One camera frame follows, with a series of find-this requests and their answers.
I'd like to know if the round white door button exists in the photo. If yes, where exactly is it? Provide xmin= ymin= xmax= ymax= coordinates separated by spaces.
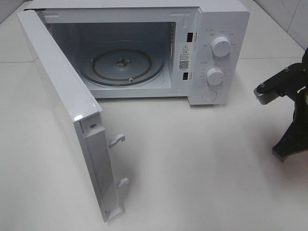
xmin=202 ymin=90 xmax=218 ymax=102

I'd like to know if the glass microwave turntable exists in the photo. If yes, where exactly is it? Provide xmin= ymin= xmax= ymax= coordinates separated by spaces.
xmin=80 ymin=40 xmax=165 ymax=87

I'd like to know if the white warning label sticker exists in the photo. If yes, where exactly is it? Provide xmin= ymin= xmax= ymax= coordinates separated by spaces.
xmin=178 ymin=43 xmax=193 ymax=71

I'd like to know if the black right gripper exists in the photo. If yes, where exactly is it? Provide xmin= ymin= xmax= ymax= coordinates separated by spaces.
xmin=256 ymin=49 xmax=308 ymax=162

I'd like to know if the upper white power knob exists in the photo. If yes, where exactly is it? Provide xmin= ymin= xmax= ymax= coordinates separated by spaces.
xmin=211 ymin=36 xmax=231 ymax=57

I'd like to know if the white microwave oven body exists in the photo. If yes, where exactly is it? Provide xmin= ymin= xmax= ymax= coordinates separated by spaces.
xmin=23 ymin=0 xmax=250 ymax=105

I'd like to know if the white microwave door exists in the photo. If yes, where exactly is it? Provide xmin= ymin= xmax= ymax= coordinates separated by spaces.
xmin=17 ymin=10 xmax=129 ymax=221

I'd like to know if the lower white timer knob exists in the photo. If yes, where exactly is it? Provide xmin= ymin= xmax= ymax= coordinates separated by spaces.
xmin=206 ymin=67 xmax=224 ymax=86

